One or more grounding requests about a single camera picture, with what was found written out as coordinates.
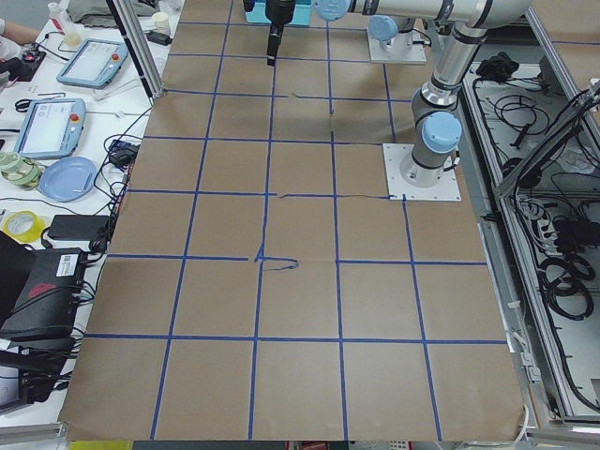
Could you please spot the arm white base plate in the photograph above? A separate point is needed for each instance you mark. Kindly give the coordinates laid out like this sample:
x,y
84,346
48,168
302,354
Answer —
x,y
403,49
407,181

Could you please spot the lower blue teach pendant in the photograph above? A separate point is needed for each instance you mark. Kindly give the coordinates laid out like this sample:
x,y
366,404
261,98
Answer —
x,y
51,129

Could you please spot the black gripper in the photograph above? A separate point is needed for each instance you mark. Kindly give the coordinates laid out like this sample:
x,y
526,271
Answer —
x,y
279,10

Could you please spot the light blue plate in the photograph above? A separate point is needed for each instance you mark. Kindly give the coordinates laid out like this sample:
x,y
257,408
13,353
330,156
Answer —
x,y
68,179

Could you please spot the yellow tape roll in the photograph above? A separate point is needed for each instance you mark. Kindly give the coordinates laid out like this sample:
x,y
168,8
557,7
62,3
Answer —
x,y
24,226

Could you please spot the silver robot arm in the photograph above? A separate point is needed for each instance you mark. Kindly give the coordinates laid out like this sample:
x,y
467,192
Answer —
x,y
472,19
437,130

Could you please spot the black electronics box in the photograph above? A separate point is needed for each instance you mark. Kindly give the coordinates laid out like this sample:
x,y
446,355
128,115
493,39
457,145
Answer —
x,y
38,290

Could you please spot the blue teach pendant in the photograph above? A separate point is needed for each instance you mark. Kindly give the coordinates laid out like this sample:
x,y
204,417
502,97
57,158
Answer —
x,y
51,129
95,64

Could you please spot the light blue plastic bin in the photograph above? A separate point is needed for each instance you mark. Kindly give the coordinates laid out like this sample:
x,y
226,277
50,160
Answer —
x,y
255,12

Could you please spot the upper blue teach pendant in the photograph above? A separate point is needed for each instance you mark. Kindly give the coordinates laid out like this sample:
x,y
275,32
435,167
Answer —
x,y
95,64

